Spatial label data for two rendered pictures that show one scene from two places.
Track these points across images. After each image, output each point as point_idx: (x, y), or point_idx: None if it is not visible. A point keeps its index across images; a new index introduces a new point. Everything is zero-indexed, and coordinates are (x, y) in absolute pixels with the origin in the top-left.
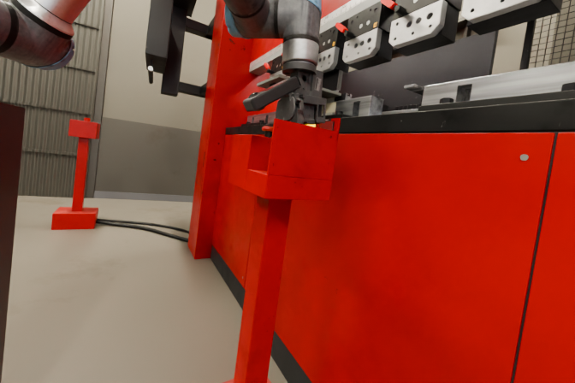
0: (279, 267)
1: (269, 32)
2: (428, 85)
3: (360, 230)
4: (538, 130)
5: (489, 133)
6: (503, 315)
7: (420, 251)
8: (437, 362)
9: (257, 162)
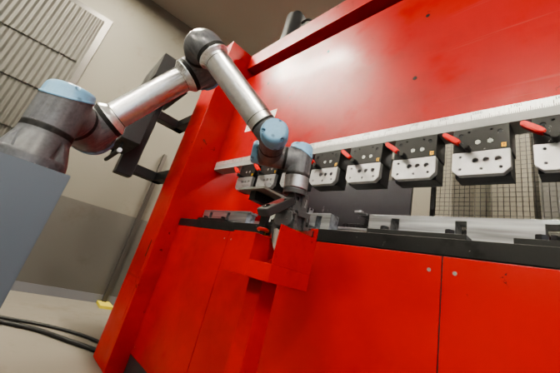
0: (259, 350)
1: (278, 165)
2: (372, 215)
3: (323, 323)
4: (434, 254)
5: (410, 252)
6: None
7: (371, 338)
8: None
9: (256, 254)
